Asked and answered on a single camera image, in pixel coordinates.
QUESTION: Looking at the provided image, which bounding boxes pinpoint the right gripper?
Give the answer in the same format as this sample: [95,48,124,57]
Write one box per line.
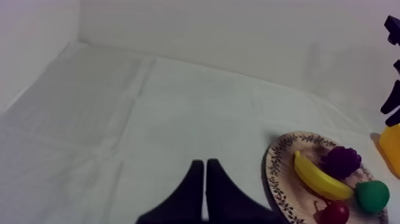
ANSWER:
[380,15,400,127]

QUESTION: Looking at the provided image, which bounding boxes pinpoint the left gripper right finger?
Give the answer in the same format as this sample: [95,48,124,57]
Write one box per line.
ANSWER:
[205,158,289,224]

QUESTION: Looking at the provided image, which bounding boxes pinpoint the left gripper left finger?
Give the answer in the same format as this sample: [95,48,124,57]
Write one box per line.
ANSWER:
[135,159,205,224]

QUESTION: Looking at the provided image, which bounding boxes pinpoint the yellow plastic basket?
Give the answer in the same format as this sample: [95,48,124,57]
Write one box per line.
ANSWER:
[379,123,400,179]

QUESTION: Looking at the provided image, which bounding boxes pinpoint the round wooden board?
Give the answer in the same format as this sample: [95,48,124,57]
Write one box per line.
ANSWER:
[265,131,390,224]

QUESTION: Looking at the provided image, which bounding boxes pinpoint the purple toy grapes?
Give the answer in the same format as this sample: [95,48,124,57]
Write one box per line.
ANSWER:
[320,145,363,181]

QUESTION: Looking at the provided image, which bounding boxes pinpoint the green toy pear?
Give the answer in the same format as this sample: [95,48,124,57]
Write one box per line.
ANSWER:
[355,180,390,214]

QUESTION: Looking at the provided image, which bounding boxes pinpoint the yellow toy banana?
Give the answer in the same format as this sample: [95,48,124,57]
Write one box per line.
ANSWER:
[293,150,355,201]

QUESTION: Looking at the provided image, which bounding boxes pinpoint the small red fruit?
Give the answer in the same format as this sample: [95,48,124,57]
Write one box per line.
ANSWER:
[313,200,350,224]

